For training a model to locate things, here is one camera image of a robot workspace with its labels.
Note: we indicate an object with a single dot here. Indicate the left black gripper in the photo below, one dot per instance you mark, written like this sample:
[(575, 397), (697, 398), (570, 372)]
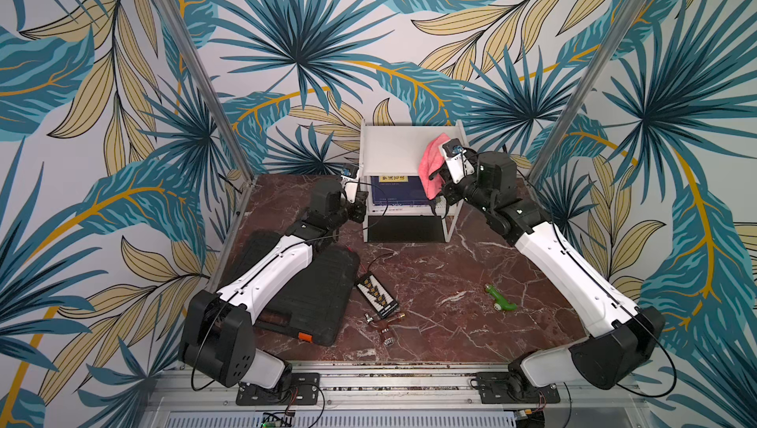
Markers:
[(357, 214)]

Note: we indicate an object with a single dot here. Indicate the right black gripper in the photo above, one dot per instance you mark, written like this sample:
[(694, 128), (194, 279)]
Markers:
[(449, 186)]

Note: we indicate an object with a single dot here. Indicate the pink fluffy cloth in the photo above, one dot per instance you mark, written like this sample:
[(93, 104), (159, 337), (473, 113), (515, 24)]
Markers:
[(432, 161)]

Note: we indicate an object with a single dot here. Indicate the white two-tier bookshelf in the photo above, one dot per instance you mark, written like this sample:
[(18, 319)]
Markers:
[(397, 150)]

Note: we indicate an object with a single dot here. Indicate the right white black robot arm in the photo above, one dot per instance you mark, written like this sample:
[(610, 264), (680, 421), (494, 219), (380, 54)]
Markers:
[(621, 336)]

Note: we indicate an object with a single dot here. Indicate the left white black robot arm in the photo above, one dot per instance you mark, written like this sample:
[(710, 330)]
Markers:
[(218, 337)]

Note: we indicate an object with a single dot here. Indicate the dark blue book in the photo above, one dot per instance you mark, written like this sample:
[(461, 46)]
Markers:
[(398, 191)]

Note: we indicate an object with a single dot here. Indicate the black screwdriver bit holder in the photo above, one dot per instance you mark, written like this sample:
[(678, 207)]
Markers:
[(378, 297)]

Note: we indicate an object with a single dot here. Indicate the black plastic tool case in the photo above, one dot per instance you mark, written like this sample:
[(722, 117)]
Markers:
[(313, 298)]

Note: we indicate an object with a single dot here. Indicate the red-brown small tool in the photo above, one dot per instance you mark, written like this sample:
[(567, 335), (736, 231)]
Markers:
[(384, 327)]

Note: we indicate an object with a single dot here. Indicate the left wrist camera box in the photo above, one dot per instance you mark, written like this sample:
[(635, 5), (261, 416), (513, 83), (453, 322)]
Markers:
[(350, 181)]

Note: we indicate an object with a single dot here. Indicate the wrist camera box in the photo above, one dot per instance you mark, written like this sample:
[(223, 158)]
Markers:
[(457, 163), (350, 181)]

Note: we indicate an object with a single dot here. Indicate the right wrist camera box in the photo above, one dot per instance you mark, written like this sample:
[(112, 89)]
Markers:
[(457, 163)]

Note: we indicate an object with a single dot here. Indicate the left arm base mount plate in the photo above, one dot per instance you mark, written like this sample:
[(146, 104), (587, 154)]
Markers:
[(297, 389)]

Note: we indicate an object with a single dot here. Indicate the aluminium front rail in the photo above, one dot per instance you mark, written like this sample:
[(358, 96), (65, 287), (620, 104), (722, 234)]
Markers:
[(391, 395)]

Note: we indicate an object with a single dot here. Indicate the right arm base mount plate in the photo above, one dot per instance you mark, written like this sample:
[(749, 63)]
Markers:
[(509, 388)]

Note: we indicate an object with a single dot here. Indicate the right aluminium corner post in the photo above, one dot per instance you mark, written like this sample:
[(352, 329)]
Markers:
[(616, 33)]

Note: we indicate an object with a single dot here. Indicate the aluminium corner post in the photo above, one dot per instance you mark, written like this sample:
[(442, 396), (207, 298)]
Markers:
[(616, 33), (180, 34)]

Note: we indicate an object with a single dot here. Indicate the left aluminium corner post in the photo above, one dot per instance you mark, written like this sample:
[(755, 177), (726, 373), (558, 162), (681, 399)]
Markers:
[(180, 34)]

